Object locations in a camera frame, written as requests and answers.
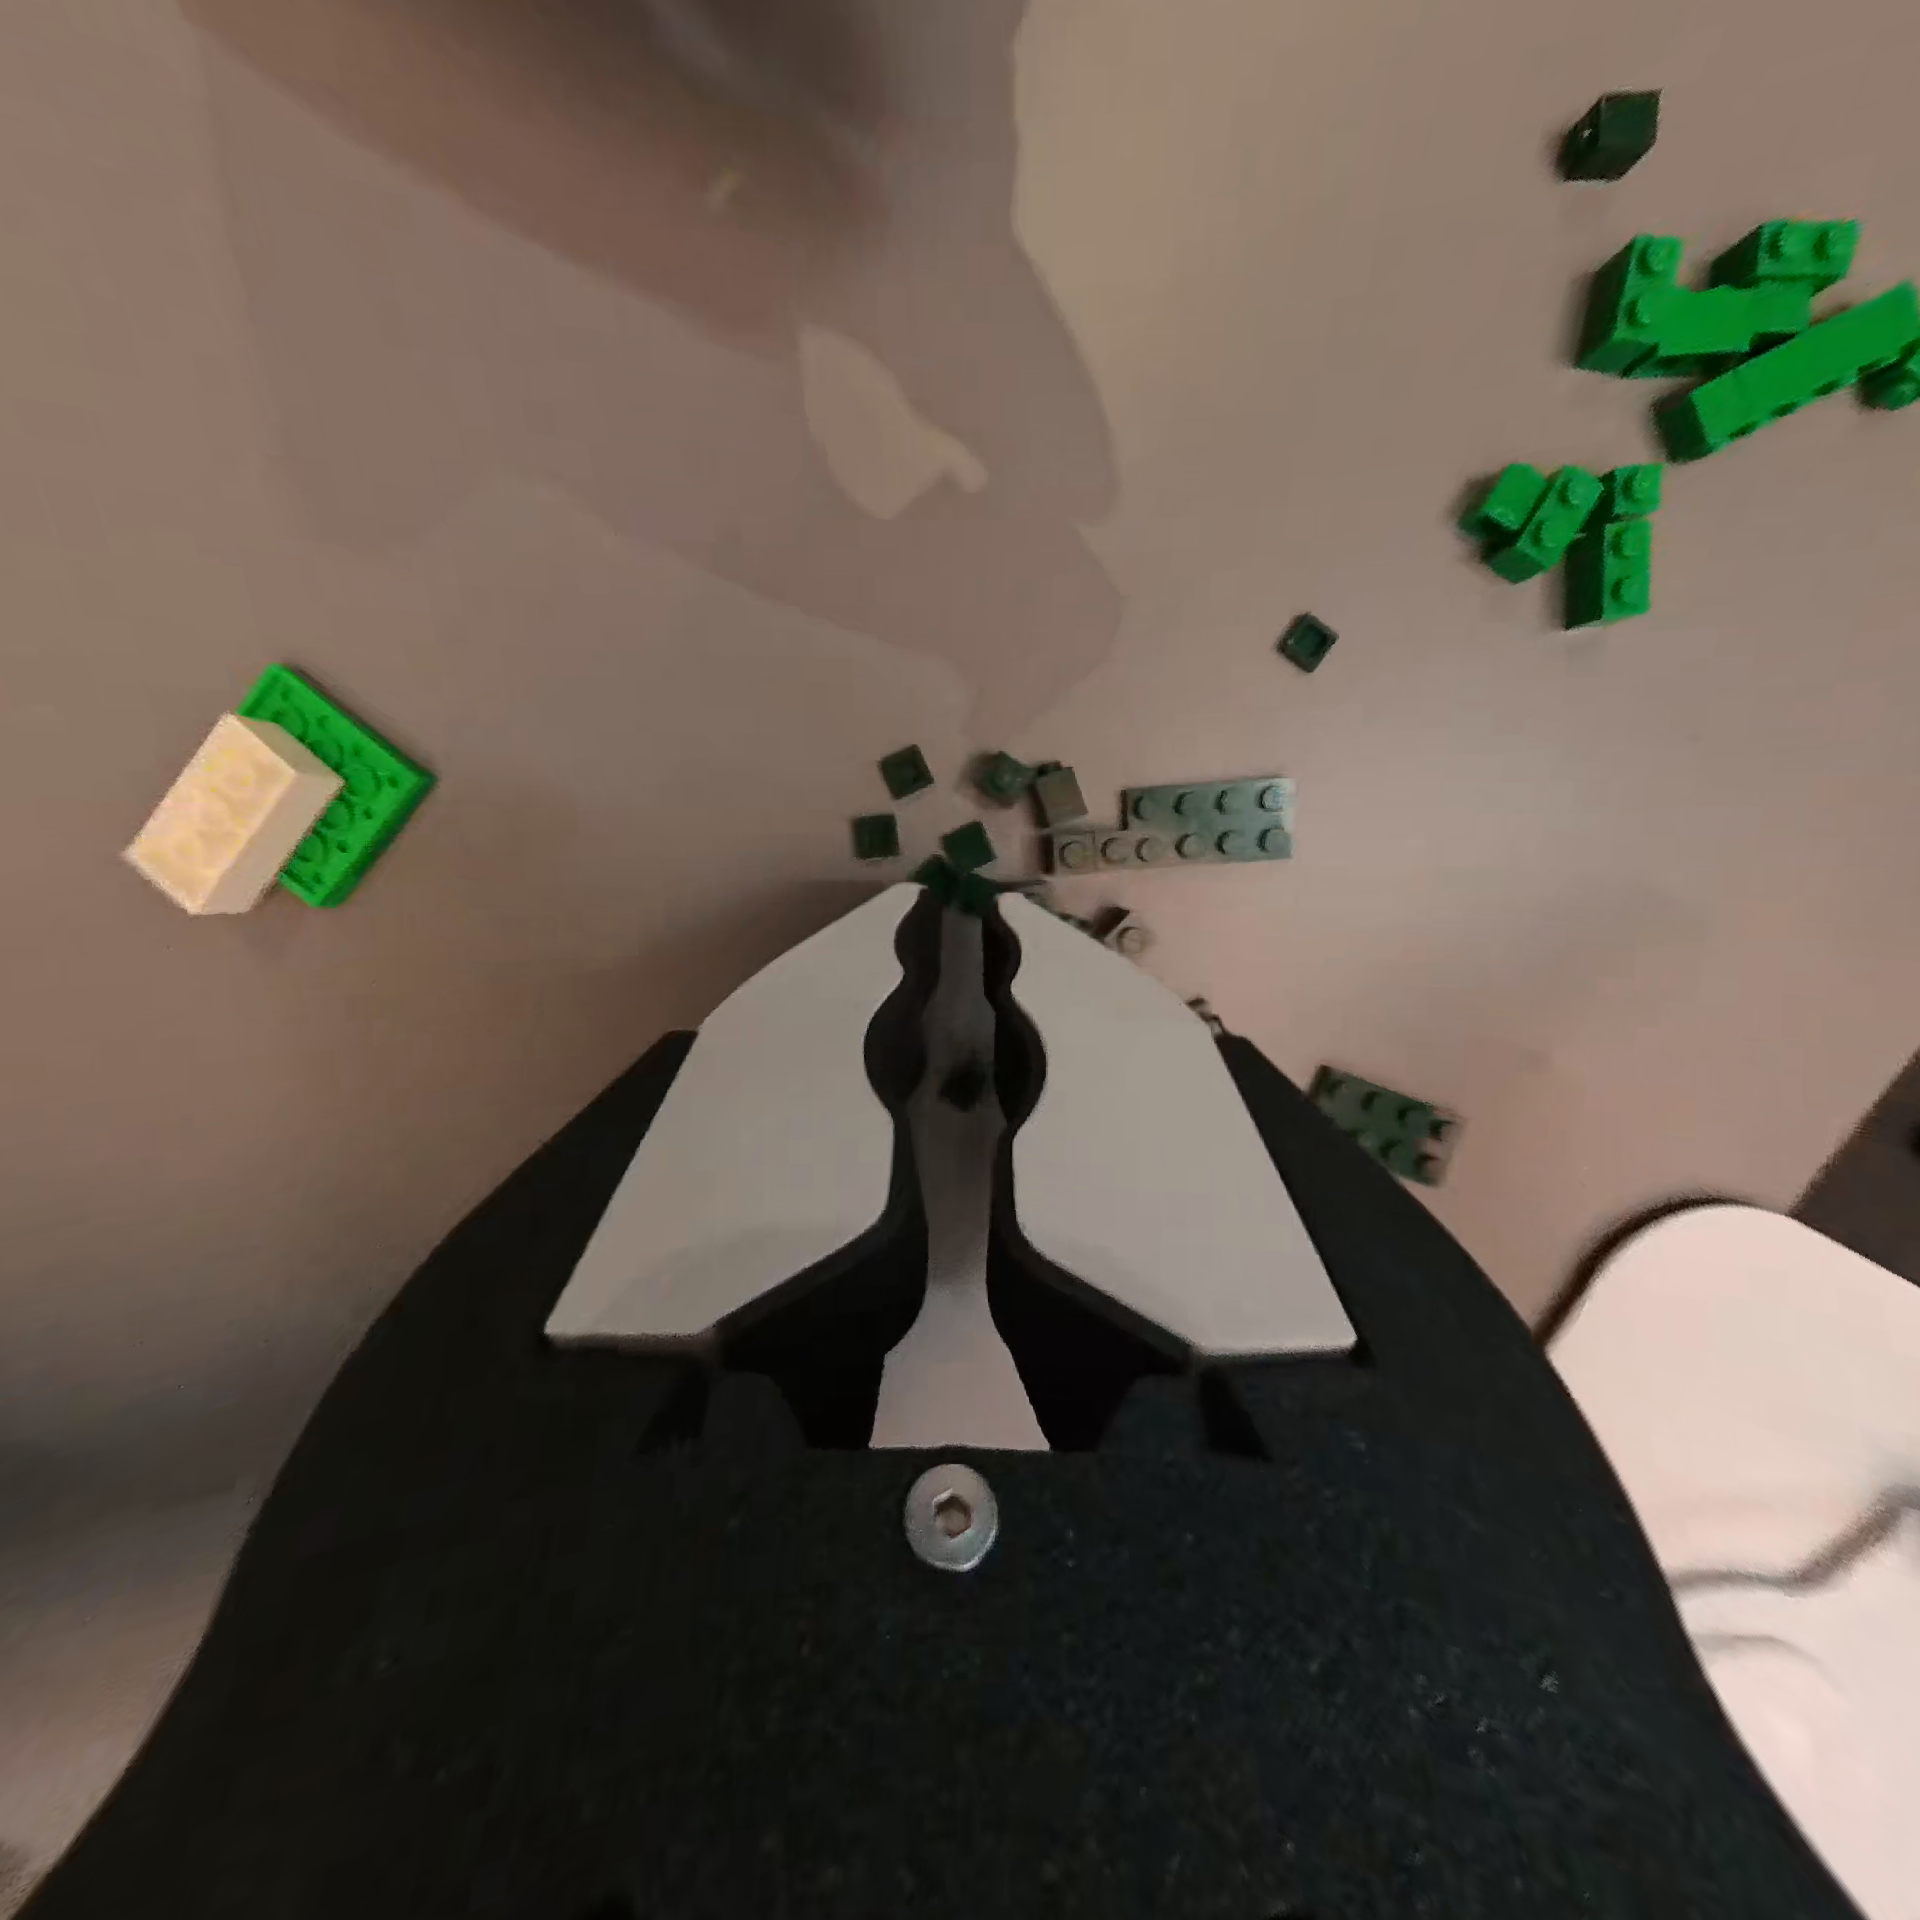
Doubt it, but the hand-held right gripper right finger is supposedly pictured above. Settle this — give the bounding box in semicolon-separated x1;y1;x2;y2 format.
984;892;1361;1361

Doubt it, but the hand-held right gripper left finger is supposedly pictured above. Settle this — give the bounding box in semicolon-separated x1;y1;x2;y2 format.
544;883;940;1353

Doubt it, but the dark green lego piece pile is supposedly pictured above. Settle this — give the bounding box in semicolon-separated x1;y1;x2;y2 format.
849;743;1299;963

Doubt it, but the dark green flat lego plate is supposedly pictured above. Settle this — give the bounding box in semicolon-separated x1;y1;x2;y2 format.
1305;1063;1461;1192

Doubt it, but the green lego plate cream brick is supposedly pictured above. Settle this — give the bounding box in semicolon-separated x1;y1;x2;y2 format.
118;664;441;916

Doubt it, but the bright green lego piece pile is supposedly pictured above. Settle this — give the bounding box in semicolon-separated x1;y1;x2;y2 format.
1459;217;1920;634

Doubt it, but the white book stand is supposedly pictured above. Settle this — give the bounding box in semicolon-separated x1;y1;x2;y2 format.
1542;1199;1920;1920

